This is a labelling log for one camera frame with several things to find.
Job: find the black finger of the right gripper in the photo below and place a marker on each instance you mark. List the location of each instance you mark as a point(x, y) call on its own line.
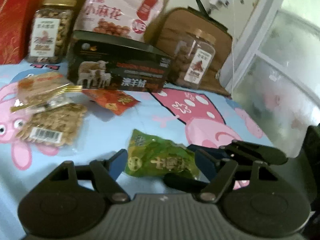
point(255, 151)
point(173, 180)

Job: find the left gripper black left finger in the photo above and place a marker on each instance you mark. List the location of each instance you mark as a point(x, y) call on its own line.
point(103, 175)

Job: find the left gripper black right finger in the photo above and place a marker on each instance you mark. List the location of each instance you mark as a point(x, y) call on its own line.
point(233, 176)

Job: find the green snack packet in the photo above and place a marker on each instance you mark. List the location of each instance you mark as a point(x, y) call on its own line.
point(153, 156)

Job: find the red orange snack packet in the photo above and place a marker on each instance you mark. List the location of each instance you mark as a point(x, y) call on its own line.
point(114, 100)

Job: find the cartoon pig bedsheet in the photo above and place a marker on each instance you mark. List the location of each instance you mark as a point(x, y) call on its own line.
point(181, 115)

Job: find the frosted glass door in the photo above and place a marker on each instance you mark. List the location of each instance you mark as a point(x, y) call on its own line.
point(273, 70)

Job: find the walnut jar gold lid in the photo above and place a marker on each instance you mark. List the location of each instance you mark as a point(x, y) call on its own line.
point(193, 56)

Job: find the dark green sheep box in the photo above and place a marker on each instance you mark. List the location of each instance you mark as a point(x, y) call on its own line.
point(101, 61)

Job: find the brown padded case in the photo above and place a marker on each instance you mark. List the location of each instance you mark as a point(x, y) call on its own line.
point(174, 32)

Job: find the nut jar gold lid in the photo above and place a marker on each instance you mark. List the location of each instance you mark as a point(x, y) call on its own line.
point(49, 32)

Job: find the pink white snack bag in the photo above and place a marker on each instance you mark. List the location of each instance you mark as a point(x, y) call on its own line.
point(123, 18)

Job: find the red gift box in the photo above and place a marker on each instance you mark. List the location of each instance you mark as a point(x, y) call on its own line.
point(16, 19)

